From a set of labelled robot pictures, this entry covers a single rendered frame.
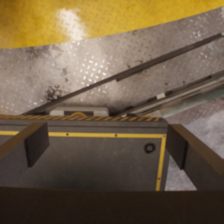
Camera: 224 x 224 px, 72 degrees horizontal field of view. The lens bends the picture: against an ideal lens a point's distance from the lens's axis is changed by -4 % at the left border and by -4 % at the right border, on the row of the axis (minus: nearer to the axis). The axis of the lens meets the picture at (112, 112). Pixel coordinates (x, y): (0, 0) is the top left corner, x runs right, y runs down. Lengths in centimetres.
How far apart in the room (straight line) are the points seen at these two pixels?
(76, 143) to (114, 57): 46
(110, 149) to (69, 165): 16
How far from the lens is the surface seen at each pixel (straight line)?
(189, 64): 89
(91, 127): 52
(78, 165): 60
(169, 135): 16
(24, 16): 94
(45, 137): 17
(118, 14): 84
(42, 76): 88
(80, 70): 82
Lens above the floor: 81
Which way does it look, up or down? 75 degrees down
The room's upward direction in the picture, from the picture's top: 179 degrees counter-clockwise
